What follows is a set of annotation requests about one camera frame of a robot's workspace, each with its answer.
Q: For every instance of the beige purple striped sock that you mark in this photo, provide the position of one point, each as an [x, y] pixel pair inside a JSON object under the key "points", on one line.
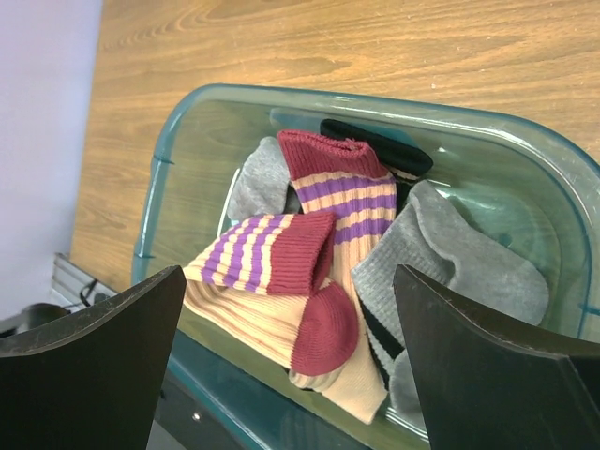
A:
{"points": [[266, 282]]}

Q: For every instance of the grey sock black stripes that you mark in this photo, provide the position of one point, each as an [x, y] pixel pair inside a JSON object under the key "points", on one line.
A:
{"points": [[263, 186]]}

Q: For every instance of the black sock tan stripes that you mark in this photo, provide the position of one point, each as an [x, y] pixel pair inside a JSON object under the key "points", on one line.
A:
{"points": [[408, 163]]}

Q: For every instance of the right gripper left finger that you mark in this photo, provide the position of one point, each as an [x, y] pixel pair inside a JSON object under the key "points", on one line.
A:
{"points": [[91, 380]]}

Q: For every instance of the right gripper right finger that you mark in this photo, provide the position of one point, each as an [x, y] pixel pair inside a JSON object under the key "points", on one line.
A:
{"points": [[488, 381]]}

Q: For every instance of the clear plastic tub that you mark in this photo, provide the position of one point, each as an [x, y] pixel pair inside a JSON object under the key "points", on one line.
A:
{"points": [[520, 183]]}

